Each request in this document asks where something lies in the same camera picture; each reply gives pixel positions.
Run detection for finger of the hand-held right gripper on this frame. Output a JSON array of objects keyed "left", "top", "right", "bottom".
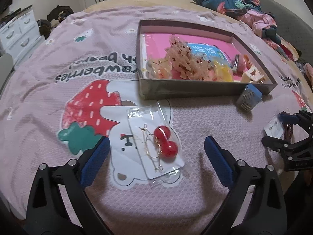
[
  {"left": 262, "top": 136, "right": 294, "bottom": 155},
  {"left": 279, "top": 110, "right": 313, "bottom": 128}
]

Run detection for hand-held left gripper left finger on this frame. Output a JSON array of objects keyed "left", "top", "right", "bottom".
[{"left": 26, "top": 135, "right": 112, "bottom": 235}]

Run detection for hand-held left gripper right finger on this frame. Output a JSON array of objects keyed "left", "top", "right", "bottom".
[{"left": 203, "top": 135, "right": 285, "bottom": 235}]

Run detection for white earring card packet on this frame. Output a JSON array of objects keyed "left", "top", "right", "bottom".
[{"left": 264, "top": 116, "right": 285, "bottom": 138}]

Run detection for dark red snap hair clip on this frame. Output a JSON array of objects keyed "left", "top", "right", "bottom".
[{"left": 284, "top": 124, "right": 295, "bottom": 141}]

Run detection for red cherry earrings packet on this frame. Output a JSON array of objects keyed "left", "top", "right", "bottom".
[{"left": 127, "top": 101, "right": 185, "bottom": 188}]

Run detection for cream hair claw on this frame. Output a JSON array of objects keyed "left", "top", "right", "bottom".
[{"left": 241, "top": 66, "right": 267, "bottom": 84}]

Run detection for shallow brown cardboard box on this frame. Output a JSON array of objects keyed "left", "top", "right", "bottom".
[{"left": 137, "top": 20, "right": 278, "bottom": 101}]

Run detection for pink flower hair clip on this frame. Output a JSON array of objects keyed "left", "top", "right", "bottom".
[{"left": 231, "top": 54, "right": 254, "bottom": 73}]

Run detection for yellow hair tie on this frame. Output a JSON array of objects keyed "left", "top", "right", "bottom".
[{"left": 211, "top": 62, "right": 233, "bottom": 82}]

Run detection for beige dotted organza scrunchie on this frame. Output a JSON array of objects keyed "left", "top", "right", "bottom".
[{"left": 163, "top": 35, "right": 216, "bottom": 81}]

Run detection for pearl hair accessory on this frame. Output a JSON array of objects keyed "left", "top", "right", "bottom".
[{"left": 146, "top": 59, "right": 165, "bottom": 78}]

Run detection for pink fluffy cloth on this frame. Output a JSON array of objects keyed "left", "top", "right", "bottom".
[{"left": 303, "top": 62, "right": 313, "bottom": 89}]

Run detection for small blue box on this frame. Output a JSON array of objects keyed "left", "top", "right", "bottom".
[{"left": 236, "top": 84, "right": 263, "bottom": 111}]

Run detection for red patterned pillow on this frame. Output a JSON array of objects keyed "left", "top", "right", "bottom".
[{"left": 279, "top": 43, "right": 303, "bottom": 62}]

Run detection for pile of floral clothes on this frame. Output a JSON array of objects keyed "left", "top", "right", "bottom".
[{"left": 254, "top": 0, "right": 313, "bottom": 63}]

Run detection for pink floral clothing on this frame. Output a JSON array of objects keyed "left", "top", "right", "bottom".
[{"left": 238, "top": 8, "right": 289, "bottom": 61}]

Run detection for pink strawberry print blanket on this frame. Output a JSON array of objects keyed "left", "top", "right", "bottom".
[{"left": 0, "top": 4, "right": 313, "bottom": 222}]

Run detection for pink book with blue label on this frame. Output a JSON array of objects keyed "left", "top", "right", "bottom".
[{"left": 143, "top": 33, "right": 247, "bottom": 83}]

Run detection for white plastic drawer unit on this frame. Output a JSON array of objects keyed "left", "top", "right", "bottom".
[{"left": 0, "top": 5, "right": 41, "bottom": 66}]

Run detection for black bag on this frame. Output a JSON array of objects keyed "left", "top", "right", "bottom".
[{"left": 46, "top": 5, "right": 75, "bottom": 22}]

